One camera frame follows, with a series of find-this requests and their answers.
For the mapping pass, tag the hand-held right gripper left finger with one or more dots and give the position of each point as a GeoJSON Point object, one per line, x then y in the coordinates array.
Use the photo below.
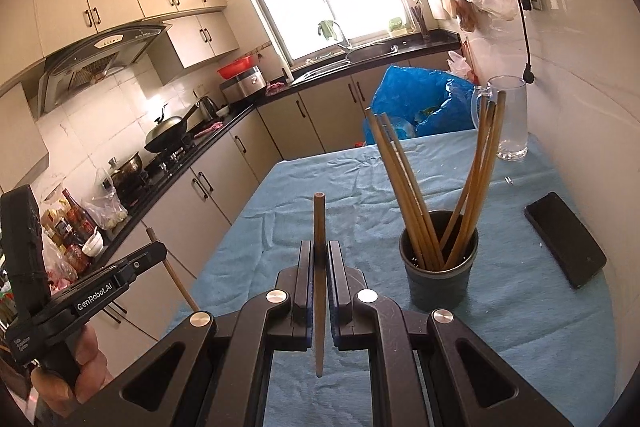
{"type": "Point", "coordinates": [305, 287]}

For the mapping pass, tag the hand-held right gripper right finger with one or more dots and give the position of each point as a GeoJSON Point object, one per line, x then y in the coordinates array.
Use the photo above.
{"type": "Point", "coordinates": [336, 287]}

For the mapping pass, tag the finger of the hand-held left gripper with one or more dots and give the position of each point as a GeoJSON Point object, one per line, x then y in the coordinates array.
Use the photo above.
{"type": "Point", "coordinates": [147, 257]}

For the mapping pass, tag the long wooden chopstick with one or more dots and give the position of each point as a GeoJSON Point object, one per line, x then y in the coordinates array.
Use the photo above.
{"type": "Point", "coordinates": [175, 277]}
{"type": "Point", "coordinates": [319, 232]}

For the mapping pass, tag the dark round utensil holder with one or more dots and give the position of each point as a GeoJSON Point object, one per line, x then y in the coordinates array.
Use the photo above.
{"type": "Point", "coordinates": [440, 287]}

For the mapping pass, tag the group of wooden chopsticks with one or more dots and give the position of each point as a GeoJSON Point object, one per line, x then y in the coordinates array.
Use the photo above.
{"type": "Point", "coordinates": [400, 177]}

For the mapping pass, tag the person's left hand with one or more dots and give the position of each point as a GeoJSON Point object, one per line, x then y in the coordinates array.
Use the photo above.
{"type": "Point", "coordinates": [92, 367]}

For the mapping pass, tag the white bowl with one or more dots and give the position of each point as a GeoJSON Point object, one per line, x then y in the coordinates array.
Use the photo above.
{"type": "Point", "coordinates": [93, 247]}

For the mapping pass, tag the clear plastic bag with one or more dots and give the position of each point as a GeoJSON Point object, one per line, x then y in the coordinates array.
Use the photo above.
{"type": "Point", "coordinates": [107, 212]}

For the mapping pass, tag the cluster of sauce bottles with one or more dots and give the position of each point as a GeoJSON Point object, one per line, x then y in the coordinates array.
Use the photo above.
{"type": "Point", "coordinates": [67, 227]}

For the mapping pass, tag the beige base cabinets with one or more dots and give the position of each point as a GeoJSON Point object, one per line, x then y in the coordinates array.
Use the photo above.
{"type": "Point", "coordinates": [210, 197]}

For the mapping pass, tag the metal cooking pot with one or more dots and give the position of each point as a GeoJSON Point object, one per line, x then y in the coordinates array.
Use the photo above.
{"type": "Point", "coordinates": [127, 167]}

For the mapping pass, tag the gas stove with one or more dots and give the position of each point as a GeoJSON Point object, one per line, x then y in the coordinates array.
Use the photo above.
{"type": "Point", "coordinates": [160, 162]}

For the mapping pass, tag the black wok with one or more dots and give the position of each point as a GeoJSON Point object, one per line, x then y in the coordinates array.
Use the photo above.
{"type": "Point", "coordinates": [167, 129]}

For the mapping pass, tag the pink cloth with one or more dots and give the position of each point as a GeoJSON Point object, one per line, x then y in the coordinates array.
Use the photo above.
{"type": "Point", "coordinates": [275, 88]}
{"type": "Point", "coordinates": [207, 129]}

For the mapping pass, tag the electric kettle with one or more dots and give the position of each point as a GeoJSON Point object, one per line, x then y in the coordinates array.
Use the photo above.
{"type": "Point", "coordinates": [207, 107]}

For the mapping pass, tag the black kitchen countertop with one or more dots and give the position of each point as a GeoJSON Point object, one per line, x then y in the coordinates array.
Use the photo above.
{"type": "Point", "coordinates": [235, 114]}

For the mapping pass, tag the blue towel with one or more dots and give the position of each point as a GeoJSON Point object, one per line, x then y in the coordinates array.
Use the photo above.
{"type": "Point", "coordinates": [500, 332]}

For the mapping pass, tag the silver rice cooker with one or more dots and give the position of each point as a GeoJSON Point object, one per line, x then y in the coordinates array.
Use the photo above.
{"type": "Point", "coordinates": [245, 84]}

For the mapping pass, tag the black range hood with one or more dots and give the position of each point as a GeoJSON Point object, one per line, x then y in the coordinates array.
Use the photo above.
{"type": "Point", "coordinates": [100, 57]}

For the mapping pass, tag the blue plastic bag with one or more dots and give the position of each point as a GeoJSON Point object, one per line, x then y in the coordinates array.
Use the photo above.
{"type": "Point", "coordinates": [410, 92]}

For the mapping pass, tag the red plastic basin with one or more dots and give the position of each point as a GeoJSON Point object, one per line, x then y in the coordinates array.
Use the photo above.
{"type": "Point", "coordinates": [235, 67]}

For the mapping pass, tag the steel kitchen sink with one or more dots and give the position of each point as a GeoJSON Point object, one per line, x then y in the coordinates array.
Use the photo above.
{"type": "Point", "coordinates": [350, 57]}

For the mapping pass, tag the black smartphone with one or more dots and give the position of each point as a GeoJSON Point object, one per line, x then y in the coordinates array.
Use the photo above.
{"type": "Point", "coordinates": [565, 239]}

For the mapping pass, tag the clear glass pitcher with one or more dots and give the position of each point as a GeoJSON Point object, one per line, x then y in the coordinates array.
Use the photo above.
{"type": "Point", "coordinates": [510, 122]}

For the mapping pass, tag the metal faucet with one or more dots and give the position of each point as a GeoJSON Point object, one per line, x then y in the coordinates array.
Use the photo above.
{"type": "Point", "coordinates": [342, 34]}

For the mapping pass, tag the white plastic bag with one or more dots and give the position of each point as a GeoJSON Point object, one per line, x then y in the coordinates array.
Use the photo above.
{"type": "Point", "coordinates": [459, 64]}

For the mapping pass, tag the green cloth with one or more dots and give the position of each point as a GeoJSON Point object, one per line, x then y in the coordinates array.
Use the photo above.
{"type": "Point", "coordinates": [326, 29]}

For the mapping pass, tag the green container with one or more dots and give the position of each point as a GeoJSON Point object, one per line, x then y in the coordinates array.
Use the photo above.
{"type": "Point", "coordinates": [396, 23]}

